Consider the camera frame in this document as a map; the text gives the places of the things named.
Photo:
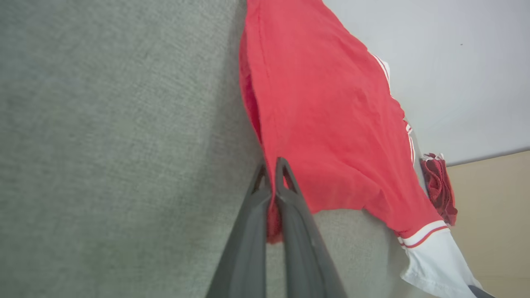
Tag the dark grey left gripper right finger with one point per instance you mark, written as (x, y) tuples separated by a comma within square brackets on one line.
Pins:
[(302, 248)]

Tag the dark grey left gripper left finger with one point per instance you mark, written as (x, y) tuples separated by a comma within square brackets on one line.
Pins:
[(248, 248)]

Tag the red top with white sleeves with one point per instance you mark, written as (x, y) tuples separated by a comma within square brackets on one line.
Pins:
[(323, 103)]

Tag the red mesh basketball jersey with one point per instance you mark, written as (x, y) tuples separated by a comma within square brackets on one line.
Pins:
[(439, 190)]

